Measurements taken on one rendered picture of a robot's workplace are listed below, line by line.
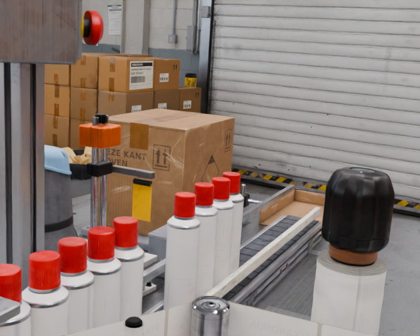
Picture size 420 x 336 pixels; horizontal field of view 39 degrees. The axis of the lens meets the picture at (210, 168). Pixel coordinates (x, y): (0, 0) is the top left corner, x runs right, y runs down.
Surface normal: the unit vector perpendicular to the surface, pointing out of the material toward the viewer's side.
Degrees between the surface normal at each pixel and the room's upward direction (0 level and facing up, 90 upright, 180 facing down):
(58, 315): 90
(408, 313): 0
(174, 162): 90
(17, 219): 90
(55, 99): 90
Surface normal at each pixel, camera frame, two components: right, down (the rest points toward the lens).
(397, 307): 0.06, -0.98
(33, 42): 0.48, 0.22
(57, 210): 0.72, 0.14
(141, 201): -0.44, 0.16
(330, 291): -0.71, 0.05
